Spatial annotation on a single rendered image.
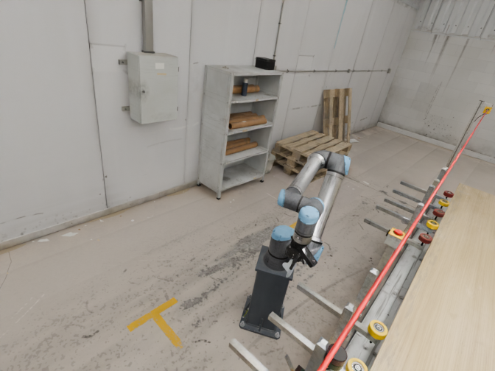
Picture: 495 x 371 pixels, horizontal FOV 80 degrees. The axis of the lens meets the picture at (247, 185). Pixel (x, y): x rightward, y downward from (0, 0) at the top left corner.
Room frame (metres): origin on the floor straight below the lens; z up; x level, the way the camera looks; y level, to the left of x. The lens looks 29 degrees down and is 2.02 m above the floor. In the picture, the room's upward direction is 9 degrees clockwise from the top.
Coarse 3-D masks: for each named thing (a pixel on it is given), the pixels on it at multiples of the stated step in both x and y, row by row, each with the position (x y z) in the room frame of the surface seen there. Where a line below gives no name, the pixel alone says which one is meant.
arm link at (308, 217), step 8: (304, 208) 1.16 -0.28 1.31; (312, 208) 1.17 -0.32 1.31; (304, 216) 1.11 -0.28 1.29; (312, 216) 1.11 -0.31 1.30; (296, 224) 1.15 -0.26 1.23; (304, 224) 1.11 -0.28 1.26; (312, 224) 1.10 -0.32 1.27; (296, 232) 1.13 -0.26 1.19; (304, 232) 1.10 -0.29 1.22; (312, 232) 1.12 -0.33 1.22
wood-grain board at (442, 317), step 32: (480, 192) 2.65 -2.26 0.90; (448, 224) 1.94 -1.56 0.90; (480, 224) 2.02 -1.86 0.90; (448, 256) 1.53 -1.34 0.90; (480, 256) 1.58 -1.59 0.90; (416, 288) 1.20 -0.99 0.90; (448, 288) 1.24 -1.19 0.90; (480, 288) 1.28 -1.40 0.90; (416, 320) 0.98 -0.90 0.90; (448, 320) 1.01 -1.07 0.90; (480, 320) 1.04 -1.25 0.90; (384, 352) 0.79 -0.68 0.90; (416, 352) 0.81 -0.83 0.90; (448, 352) 0.84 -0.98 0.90; (480, 352) 0.86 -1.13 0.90
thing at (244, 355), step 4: (232, 340) 0.76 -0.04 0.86; (236, 340) 0.76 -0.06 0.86; (232, 344) 0.74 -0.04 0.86; (236, 344) 0.74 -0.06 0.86; (240, 344) 0.75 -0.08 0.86; (232, 348) 0.74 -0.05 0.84; (236, 348) 0.73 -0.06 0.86; (240, 348) 0.73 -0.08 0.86; (244, 348) 0.73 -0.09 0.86; (236, 352) 0.72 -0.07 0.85; (240, 352) 0.72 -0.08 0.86; (244, 352) 0.72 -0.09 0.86; (248, 352) 0.72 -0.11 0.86; (240, 356) 0.71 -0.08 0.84; (244, 356) 0.70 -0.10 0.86; (248, 356) 0.70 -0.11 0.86; (252, 356) 0.71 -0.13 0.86; (244, 360) 0.70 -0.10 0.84; (248, 360) 0.69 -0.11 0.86; (252, 360) 0.69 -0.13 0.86; (256, 360) 0.69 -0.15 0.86; (248, 364) 0.68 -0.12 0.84; (252, 364) 0.67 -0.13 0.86; (256, 364) 0.68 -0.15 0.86; (260, 364) 0.68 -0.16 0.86; (252, 368) 0.67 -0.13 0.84; (256, 368) 0.66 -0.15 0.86; (260, 368) 0.66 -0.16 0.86; (264, 368) 0.67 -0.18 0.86
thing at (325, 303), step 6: (300, 282) 1.15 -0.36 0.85; (300, 288) 1.12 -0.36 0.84; (306, 288) 1.12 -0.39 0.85; (306, 294) 1.10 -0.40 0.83; (312, 294) 1.08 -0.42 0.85; (318, 294) 1.09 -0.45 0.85; (318, 300) 1.06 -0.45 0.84; (324, 300) 1.06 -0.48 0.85; (324, 306) 1.04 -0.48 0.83; (330, 306) 1.03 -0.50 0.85; (336, 306) 1.03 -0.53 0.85; (336, 312) 1.00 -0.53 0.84; (354, 324) 0.95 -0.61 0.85; (360, 324) 0.95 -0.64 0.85; (360, 330) 0.93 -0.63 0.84; (366, 330) 0.92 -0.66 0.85; (366, 336) 0.90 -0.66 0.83; (372, 336) 0.89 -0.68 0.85
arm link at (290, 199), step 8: (312, 152) 1.80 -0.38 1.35; (320, 152) 1.78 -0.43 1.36; (328, 152) 1.80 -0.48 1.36; (312, 160) 1.69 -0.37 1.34; (320, 160) 1.73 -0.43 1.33; (304, 168) 1.59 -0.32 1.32; (312, 168) 1.60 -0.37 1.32; (320, 168) 1.74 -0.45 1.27; (296, 176) 1.52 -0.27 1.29; (304, 176) 1.49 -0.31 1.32; (312, 176) 1.55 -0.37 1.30; (296, 184) 1.40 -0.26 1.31; (304, 184) 1.43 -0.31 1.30; (280, 192) 1.31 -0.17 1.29; (288, 192) 1.31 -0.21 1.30; (296, 192) 1.33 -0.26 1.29; (280, 200) 1.28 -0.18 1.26; (288, 200) 1.27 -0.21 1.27; (296, 200) 1.26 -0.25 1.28; (288, 208) 1.27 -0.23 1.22; (296, 208) 1.25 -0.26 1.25
